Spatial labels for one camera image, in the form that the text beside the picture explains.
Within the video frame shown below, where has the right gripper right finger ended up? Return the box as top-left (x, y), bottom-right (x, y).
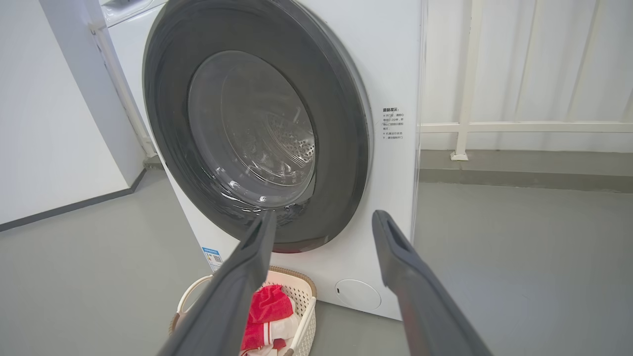
top-left (372, 210), bottom-right (493, 356)

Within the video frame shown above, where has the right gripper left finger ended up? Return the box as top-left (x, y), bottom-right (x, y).
top-left (158, 210), bottom-right (277, 356)

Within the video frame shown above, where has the red jersey with number print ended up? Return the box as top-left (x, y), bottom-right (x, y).
top-left (241, 284), bottom-right (300, 356)

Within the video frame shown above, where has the dark round glass washer door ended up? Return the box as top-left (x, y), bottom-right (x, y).
top-left (142, 0), bottom-right (372, 254)

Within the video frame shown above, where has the cream perforated laundry basket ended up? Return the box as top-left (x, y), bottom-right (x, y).
top-left (168, 266), bottom-right (317, 356)

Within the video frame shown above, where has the white front-load washing machine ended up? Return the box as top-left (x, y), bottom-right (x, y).
top-left (99, 0), bottom-right (427, 321)

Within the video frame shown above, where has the blue energy label sticker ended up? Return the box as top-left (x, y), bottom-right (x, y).
top-left (202, 246), bottom-right (224, 272)

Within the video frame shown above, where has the round white filter cover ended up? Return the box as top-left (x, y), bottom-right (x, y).
top-left (335, 279), bottom-right (382, 311)

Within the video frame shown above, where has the stainless steel washer drum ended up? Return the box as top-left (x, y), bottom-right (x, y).
top-left (223, 84), bottom-right (317, 198)

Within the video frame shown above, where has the printed text notice sticker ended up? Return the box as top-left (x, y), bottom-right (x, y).
top-left (382, 106), bottom-right (406, 141)

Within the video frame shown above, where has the white metal railing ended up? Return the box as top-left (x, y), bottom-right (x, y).
top-left (420, 0), bottom-right (633, 161)

